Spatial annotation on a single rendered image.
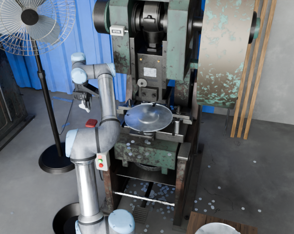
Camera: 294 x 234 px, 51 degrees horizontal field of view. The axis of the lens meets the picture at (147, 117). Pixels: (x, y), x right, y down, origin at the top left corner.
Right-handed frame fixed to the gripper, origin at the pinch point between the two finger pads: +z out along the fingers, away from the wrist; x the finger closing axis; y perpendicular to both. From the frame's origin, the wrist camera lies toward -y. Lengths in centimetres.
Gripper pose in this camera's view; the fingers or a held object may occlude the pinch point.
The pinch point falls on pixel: (89, 110)
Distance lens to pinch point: 183.0
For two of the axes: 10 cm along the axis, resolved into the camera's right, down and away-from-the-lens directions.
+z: 0.1, 8.1, 5.9
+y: -9.6, -1.5, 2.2
